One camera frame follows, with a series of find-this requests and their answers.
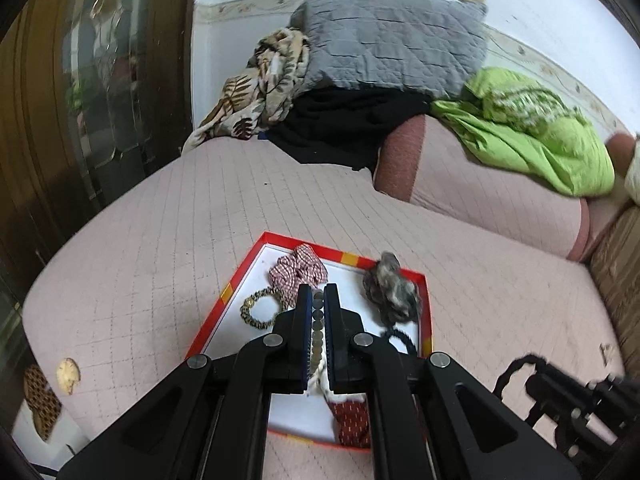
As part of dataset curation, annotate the pink checked scrunchie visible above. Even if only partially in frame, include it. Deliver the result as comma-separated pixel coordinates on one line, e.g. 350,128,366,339
269,244,328,311

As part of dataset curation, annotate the black hair tie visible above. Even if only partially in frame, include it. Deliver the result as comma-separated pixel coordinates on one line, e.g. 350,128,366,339
377,327,418,358

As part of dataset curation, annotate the leaf printed cloth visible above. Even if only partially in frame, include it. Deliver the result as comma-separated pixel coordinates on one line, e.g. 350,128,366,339
181,27,312,156

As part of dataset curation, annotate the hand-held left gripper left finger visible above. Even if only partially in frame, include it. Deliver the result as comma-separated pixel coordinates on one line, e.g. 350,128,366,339
57,285,312,480

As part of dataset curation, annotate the tan round object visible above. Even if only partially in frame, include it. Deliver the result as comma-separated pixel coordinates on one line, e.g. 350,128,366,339
56,358,81,396

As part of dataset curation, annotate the red polka dot scrunchie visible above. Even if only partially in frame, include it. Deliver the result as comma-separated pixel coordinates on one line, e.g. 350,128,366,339
327,392,373,448

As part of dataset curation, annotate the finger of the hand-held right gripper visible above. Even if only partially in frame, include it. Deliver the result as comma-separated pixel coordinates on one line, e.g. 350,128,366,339
535,362,601,390
525,375,591,418

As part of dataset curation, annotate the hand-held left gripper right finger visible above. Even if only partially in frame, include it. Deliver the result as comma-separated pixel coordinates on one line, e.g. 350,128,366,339
324,285,583,480

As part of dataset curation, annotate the green cloth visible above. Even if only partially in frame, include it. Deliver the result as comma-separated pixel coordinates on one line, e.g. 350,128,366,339
431,66,616,198

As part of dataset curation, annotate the grey patterned scrunchie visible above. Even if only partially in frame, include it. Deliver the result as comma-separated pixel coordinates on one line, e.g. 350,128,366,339
362,251,423,328

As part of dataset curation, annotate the leopard print hair tie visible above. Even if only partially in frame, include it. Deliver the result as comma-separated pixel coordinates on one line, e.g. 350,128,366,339
240,287,290,332

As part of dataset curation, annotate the wooden glass-door cabinet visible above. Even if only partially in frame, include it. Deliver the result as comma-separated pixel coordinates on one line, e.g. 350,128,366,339
0,0,201,301

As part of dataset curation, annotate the white scrunchie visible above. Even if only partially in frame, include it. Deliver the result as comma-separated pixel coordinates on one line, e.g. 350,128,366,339
306,360,333,403

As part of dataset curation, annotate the grey quilted pillow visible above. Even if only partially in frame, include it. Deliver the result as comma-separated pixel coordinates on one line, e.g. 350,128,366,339
289,0,488,98

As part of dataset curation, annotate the black cloth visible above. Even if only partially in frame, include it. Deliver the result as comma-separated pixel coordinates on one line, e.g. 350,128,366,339
267,85,433,173

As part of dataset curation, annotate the red-edged white box tray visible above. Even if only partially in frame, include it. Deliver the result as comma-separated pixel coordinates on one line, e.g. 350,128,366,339
185,231,433,453

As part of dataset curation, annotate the pink quilted bed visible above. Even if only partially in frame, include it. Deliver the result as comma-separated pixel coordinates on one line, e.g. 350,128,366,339
22,137,631,480

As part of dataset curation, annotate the brown patterned cushion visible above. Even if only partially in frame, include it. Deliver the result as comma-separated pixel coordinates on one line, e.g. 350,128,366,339
585,205,640,376

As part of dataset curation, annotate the black ruffled scrunchie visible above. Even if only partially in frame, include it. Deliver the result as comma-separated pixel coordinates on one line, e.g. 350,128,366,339
492,354,546,396

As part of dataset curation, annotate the brown patterned slipper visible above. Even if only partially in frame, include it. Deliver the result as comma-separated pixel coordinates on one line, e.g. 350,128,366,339
24,364,63,441

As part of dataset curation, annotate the pink bolster pillow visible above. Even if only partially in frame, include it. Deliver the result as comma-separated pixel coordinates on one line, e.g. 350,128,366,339
373,112,593,261

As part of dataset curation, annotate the clear beaded bracelet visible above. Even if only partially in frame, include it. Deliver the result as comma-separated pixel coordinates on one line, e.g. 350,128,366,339
311,292,327,378

